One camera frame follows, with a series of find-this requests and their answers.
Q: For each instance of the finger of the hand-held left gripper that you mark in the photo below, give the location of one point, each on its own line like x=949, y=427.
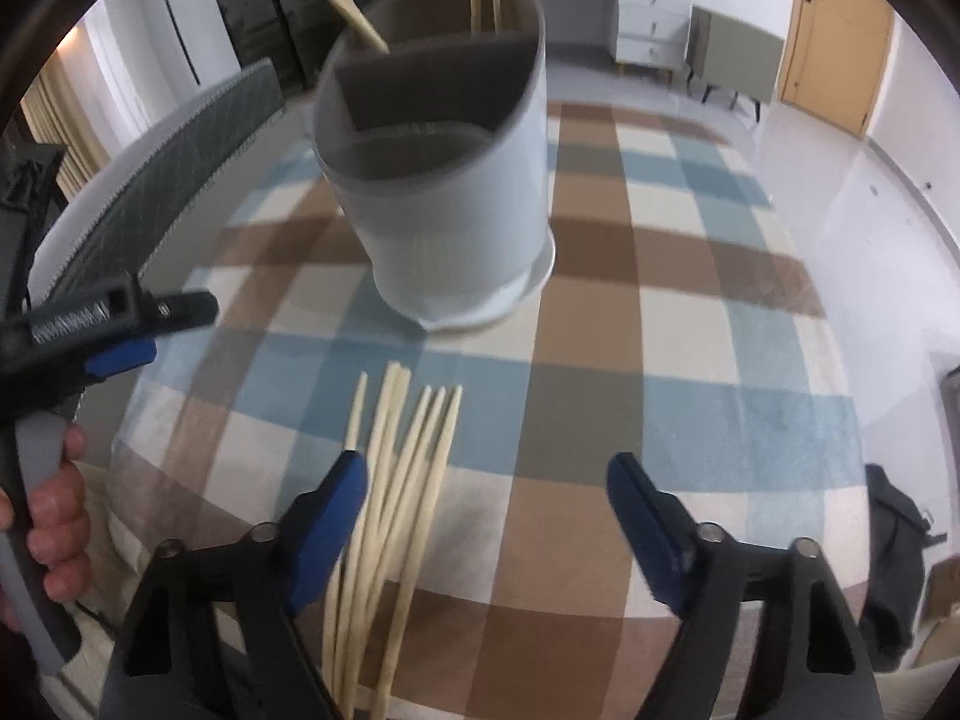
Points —
x=120, y=358
x=180, y=311

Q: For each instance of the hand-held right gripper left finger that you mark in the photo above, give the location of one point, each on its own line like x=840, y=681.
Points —
x=330, y=532

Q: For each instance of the beige curtain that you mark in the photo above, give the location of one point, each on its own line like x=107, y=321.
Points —
x=67, y=112

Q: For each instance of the yellow wooden door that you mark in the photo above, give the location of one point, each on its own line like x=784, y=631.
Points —
x=832, y=37

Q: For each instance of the white vanity desk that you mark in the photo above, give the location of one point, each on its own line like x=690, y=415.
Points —
x=645, y=7

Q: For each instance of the dark grey quilted mattress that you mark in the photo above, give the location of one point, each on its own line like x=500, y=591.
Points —
x=172, y=157

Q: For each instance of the black bag on floor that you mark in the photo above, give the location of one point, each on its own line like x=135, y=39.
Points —
x=892, y=540

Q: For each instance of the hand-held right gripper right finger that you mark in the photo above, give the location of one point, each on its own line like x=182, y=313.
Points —
x=645, y=532

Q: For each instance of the person's left hand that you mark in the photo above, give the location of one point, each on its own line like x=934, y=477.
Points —
x=56, y=540

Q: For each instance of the bundle of wooden chopsticks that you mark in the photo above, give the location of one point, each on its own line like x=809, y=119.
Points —
x=386, y=450

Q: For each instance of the dark glass cabinet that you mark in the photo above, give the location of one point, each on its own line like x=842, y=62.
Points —
x=262, y=0

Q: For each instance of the grey nightstand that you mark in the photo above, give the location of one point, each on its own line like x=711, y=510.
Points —
x=731, y=45

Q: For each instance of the grey and white utensil holder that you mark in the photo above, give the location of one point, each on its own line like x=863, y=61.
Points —
x=450, y=225

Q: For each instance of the checkered tablecloth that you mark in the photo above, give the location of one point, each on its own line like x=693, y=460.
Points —
x=675, y=315

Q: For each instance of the white wardrobe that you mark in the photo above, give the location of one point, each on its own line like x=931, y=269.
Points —
x=150, y=52

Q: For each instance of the grey mattress bed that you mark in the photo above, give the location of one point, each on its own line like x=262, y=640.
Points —
x=262, y=142

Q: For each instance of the brown cardboard box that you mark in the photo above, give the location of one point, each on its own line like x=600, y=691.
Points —
x=941, y=615

